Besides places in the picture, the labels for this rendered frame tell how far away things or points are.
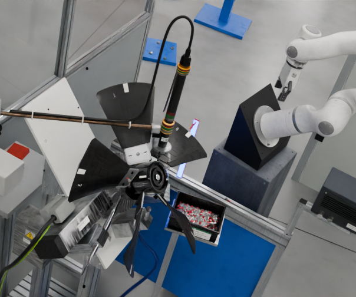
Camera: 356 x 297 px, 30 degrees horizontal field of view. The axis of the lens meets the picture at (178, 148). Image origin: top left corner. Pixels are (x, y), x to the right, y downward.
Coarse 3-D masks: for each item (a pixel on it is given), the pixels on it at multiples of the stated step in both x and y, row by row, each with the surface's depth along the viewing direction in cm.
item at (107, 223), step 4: (120, 196) 241; (120, 200) 240; (116, 204) 238; (116, 208) 238; (112, 212) 236; (108, 216) 235; (112, 216) 235; (108, 220) 233; (104, 224) 232; (108, 224) 233; (104, 228) 231; (96, 244) 227; (96, 248) 226; (92, 252) 225; (92, 256) 225; (88, 260) 223; (84, 268) 222
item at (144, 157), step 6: (144, 144) 241; (126, 150) 240; (132, 150) 240; (138, 150) 240; (144, 150) 240; (126, 156) 240; (132, 156) 240; (138, 156) 240; (144, 156) 240; (150, 156) 240; (132, 162) 240; (138, 162) 240
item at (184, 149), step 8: (184, 128) 267; (176, 136) 262; (184, 136) 264; (192, 136) 267; (176, 144) 259; (184, 144) 261; (192, 144) 263; (200, 144) 267; (152, 152) 253; (176, 152) 256; (184, 152) 258; (192, 152) 261; (200, 152) 264; (160, 160) 251; (168, 160) 251; (176, 160) 253; (184, 160) 255; (192, 160) 258
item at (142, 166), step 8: (144, 168) 235; (152, 168) 237; (160, 168) 241; (136, 176) 236; (152, 176) 235; (160, 176) 240; (128, 184) 240; (136, 184) 237; (144, 184) 235; (152, 184) 234; (160, 184) 238; (128, 192) 240; (136, 192) 243; (144, 192) 237; (152, 192) 236; (160, 192) 237
